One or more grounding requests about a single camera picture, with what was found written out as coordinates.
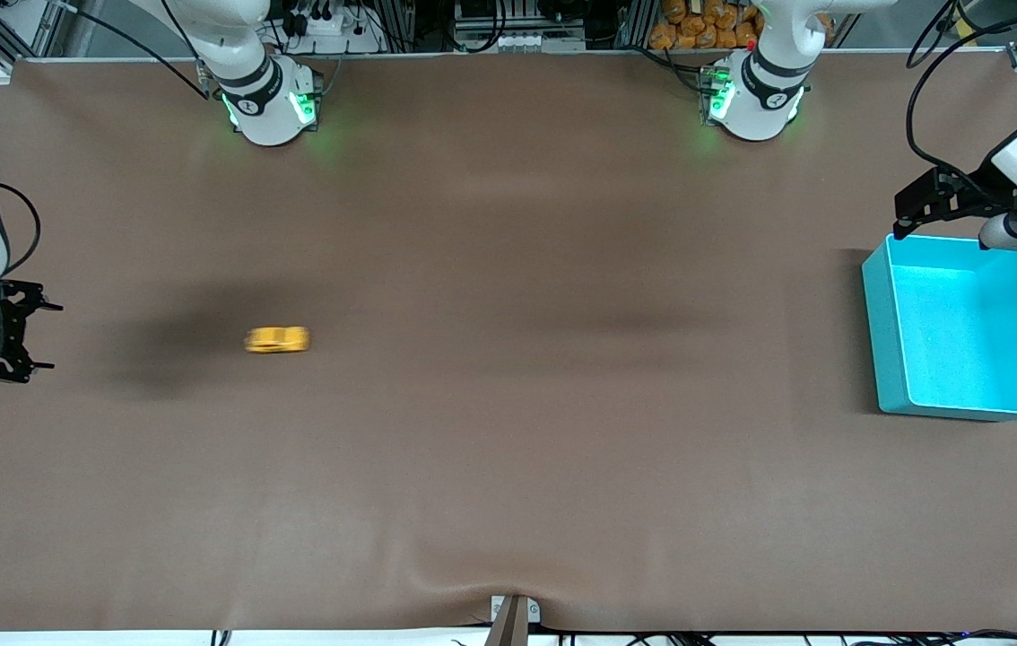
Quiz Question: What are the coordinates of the brown table mat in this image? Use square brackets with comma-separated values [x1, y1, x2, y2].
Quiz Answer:
[0, 49, 1017, 634]

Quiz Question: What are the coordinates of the white connector block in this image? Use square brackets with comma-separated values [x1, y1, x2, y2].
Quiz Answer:
[455, 31, 586, 53]

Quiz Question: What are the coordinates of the yellow beetle toy car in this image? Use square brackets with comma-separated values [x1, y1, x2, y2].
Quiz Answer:
[244, 326, 311, 354]

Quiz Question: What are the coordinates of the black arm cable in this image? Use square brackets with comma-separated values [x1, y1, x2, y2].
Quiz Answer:
[906, 0, 1017, 176]
[0, 184, 41, 279]

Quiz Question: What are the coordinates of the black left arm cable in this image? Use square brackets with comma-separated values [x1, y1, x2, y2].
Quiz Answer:
[906, 0, 1017, 176]

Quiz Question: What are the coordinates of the black base cable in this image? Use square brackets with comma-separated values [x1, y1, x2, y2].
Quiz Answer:
[60, 0, 212, 100]

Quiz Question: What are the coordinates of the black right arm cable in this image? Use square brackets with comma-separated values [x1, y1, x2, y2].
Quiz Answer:
[0, 184, 41, 279]

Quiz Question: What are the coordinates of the teal plastic storage bin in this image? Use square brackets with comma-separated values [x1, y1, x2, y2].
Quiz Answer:
[861, 234, 1017, 422]

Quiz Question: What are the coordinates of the pile of orange bags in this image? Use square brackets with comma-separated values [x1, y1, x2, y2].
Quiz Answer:
[649, 0, 765, 50]

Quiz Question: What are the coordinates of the white power strip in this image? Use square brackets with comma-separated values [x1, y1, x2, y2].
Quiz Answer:
[289, 11, 384, 53]

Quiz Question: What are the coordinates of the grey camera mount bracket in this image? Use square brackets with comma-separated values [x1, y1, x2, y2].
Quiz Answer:
[483, 594, 542, 646]

